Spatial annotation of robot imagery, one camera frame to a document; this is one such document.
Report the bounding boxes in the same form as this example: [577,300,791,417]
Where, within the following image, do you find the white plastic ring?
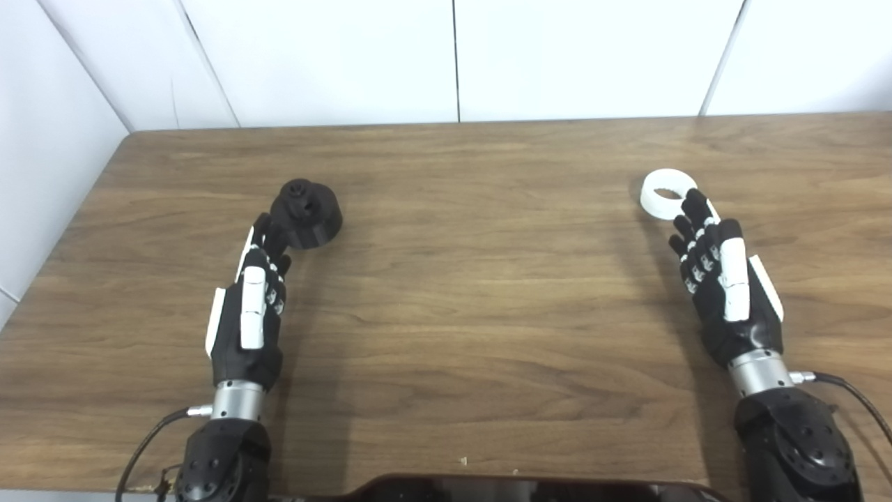
[640,169,698,221]

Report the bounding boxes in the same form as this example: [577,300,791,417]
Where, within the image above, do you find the dark robot torso edge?
[334,474,732,502]

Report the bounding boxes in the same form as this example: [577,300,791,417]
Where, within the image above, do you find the thin left arm wire bundle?
[155,464,183,501]

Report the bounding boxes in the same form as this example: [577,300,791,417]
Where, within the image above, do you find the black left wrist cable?
[115,406,213,502]

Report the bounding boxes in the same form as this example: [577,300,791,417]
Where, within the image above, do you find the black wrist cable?
[115,406,213,502]
[790,372,892,447]

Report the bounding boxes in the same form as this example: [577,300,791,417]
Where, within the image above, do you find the round black stepped part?
[270,179,344,250]

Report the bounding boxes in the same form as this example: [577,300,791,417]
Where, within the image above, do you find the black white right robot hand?
[668,188,785,369]

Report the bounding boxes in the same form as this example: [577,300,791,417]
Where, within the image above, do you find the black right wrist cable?
[790,372,892,447]

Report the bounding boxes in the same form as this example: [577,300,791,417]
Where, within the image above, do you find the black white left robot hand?
[205,213,292,391]

